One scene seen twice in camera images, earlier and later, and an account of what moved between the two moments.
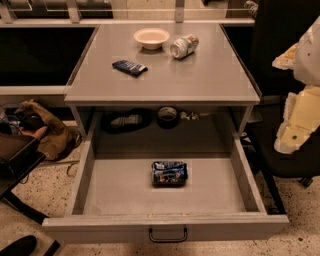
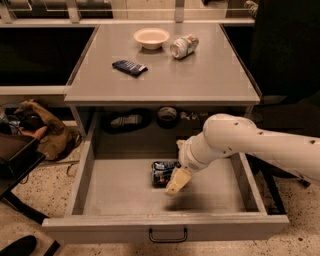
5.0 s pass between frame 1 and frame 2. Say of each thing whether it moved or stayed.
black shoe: stayed
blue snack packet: stayed
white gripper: moved
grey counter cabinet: stayed
